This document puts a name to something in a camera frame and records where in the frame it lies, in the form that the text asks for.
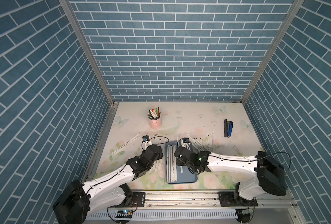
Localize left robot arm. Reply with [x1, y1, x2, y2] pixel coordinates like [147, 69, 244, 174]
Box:
[53, 145, 163, 224]

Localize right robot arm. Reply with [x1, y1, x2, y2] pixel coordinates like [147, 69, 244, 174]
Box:
[174, 146, 286, 201]

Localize left pile wrapped straws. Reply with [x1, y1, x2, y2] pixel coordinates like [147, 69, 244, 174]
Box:
[153, 159, 163, 172]

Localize pile wrapped straws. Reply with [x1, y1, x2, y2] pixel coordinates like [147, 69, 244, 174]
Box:
[153, 159, 163, 172]
[187, 133, 215, 152]

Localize right pile wrapped straws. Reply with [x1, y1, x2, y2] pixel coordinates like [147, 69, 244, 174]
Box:
[187, 133, 215, 152]

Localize blue plastic storage tray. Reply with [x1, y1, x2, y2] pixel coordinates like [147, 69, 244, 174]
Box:
[165, 139, 198, 184]

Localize pink pen cup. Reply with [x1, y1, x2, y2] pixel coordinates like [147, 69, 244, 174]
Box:
[148, 115, 162, 129]

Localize black and blue stapler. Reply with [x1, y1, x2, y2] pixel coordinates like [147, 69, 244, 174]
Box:
[223, 119, 234, 138]

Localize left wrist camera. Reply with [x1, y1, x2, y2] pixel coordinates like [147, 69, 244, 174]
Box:
[141, 135, 152, 151]

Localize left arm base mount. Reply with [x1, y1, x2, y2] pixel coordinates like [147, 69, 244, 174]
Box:
[118, 192, 146, 208]

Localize aluminium front rail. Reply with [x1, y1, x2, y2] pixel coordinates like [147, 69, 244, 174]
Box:
[84, 190, 298, 210]

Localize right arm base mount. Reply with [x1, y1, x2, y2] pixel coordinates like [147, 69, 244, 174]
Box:
[218, 191, 258, 207]

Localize white slotted cable duct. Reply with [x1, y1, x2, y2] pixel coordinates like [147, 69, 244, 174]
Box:
[86, 209, 238, 221]

